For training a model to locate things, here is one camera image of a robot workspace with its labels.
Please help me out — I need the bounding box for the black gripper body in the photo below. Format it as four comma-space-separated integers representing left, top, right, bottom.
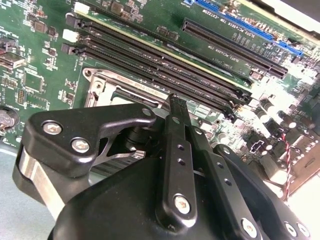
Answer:
48, 155, 235, 240

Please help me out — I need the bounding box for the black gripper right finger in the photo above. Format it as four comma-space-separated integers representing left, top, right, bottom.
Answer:
178, 96, 313, 240

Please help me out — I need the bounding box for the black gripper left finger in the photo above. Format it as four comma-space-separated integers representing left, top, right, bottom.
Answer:
12, 94, 198, 230

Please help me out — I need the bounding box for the silver CPU chip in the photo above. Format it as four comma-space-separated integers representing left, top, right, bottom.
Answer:
111, 88, 163, 107

